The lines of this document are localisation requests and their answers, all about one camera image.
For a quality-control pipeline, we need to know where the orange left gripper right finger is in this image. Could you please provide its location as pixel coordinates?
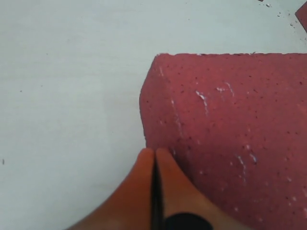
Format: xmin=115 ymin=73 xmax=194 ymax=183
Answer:
xmin=156 ymin=148 xmax=249 ymax=230

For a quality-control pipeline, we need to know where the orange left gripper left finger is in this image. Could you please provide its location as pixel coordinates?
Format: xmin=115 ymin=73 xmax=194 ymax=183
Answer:
xmin=69 ymin=148 xmax=154 ymax=230

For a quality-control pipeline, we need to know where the red brick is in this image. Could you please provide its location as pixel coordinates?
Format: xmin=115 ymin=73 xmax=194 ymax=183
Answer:
xmin=140 ymin=53 xmax=307 ymax=230
xmin=295 ymin=2 xmax=307 ymax=32

